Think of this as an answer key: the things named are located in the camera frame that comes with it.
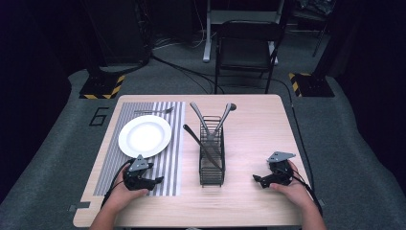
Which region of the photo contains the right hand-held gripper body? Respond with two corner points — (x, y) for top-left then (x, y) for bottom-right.
(267, 150), (297, 187)

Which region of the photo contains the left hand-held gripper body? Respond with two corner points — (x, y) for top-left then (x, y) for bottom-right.
(123, 154), (153, 192)

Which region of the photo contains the person's right hand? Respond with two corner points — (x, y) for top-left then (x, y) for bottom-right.
(271, 160), (312, 209)

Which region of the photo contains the person's left hand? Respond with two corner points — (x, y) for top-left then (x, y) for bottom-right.
(108, 173), (149, 210)

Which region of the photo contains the grey striped placemat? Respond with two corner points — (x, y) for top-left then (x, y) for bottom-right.
(93, 101), (187, 197)

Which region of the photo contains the white round plate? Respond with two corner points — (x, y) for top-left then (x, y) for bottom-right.
(118, 114), (172, 159)

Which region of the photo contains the grey tape strip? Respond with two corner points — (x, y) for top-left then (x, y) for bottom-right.
(67, 201), (92, 213)

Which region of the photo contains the black base with hazard stripes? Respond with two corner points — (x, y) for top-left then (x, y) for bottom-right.
(79, 73), (126, 100)
(288, 72), (336, 98)

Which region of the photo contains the black folding chair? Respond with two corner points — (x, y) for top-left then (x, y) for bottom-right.
(214, 20), (285, 95)

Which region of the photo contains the left hand-held gripper black cable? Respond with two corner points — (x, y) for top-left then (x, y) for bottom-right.
(101, 158), (134, 209)

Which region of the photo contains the hand-held gripper black cable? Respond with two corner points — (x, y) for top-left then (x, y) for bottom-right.
(101, 158), (134, 209)
(289, 168), (324, 219)

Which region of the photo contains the right hand-held gripper black cable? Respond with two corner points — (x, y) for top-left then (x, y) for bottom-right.
(289, 168), (324, 219)

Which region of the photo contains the thin black floor cable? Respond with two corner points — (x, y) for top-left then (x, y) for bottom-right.
(271, 77), (316, 193)

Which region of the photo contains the black wire cutlery holder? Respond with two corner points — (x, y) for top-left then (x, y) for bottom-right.
(198, 115), (226, 188)

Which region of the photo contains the dark-handled table knife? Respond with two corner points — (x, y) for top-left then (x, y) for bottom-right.
(182, 124), (223, 171)

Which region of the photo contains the silver utensil with round-ended handle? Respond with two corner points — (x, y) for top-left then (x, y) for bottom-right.
(214, 102), (237, 137)

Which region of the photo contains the silver utensil with straight handle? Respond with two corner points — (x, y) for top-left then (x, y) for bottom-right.
(190, 102), (213, 139)

